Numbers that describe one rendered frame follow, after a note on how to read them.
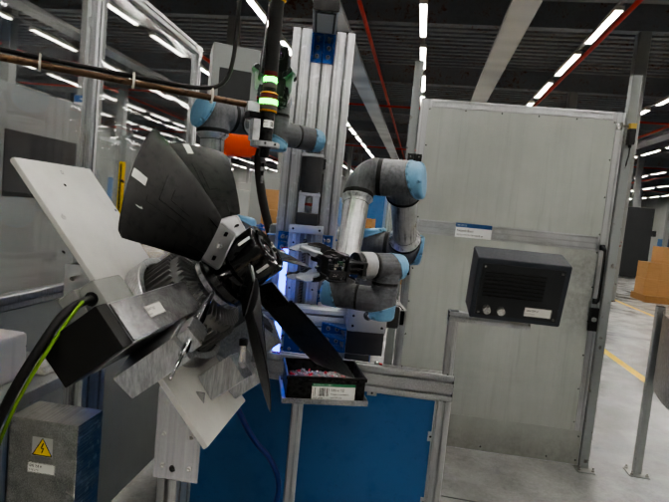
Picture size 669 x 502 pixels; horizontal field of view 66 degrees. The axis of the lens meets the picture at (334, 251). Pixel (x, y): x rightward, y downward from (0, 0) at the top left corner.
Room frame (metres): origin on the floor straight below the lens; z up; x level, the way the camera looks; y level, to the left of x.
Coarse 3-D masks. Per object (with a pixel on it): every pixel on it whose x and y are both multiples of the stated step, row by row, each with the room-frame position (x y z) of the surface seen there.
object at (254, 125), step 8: (248, 104) 1.21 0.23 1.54; (256, 104) 1.22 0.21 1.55; (248, 112) 1.22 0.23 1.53; (256, 112) 1.21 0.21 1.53; (256, 120) 1.22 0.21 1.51; (256, 128) 1.22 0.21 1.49; (248, 136) 1.24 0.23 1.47; (256, 136) 1.22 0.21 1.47; (256, 144) 1.22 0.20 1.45; (264, 144) 1.21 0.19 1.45; (272, 144) 1.22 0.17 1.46
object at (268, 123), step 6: (264, 114) 1.23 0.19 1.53; (270, 114) 1.23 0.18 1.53; (264, 120) 1.23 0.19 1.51; (270, 120) 1.23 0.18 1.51; (264, 126) 1.23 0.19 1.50; (270, 126) 1.24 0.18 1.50; (264, 132) 1.23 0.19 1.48; (270, 132) 1.24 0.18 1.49; (264, 138) 1.23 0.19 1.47; (270, 138) 1.24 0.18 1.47; (264, 150) 1.24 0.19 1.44; (264, 156) 1.24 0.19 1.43
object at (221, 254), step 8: (224, 224) 1.09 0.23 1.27; (216, 232) 1.07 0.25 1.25; (224, 232) 1.09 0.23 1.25; (232, 232) 1.11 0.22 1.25; (216, 240) 1.07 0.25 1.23; (224, 240) 1.09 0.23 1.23; (232, 240) 1.11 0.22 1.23; (208, 248) 1.06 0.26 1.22; (216, 248) 1.08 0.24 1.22; (224, 248) 1.09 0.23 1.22; (208, 256) 1.06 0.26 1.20; (216, 256) 1.08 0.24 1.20; (224, 256) 1.10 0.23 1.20; (208, 264) 1.06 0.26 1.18; (216, 264) 1.08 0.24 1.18
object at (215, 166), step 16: (176, 144) 1.27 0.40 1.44; (192, 144) 1.30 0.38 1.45; (192, 160) 1.26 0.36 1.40; (208, 160) 1.29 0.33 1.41; (224, 160) 1.34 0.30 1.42; (208, 176) 1.25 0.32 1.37; (224, 176) 1.28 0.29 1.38; (208, 192) 1.22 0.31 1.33; (224, 192) 1.24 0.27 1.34; (224, 208) 1.21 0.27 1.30
